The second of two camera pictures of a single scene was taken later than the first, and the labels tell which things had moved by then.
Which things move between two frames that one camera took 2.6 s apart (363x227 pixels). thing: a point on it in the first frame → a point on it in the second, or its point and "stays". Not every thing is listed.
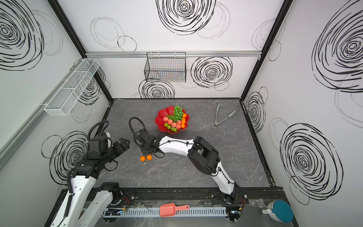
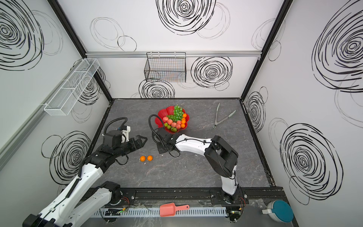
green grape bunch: [177, 115] stays
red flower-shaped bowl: [172, 119] stays
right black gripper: [146, 151] → [160, 147]
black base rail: [252, 197] stays
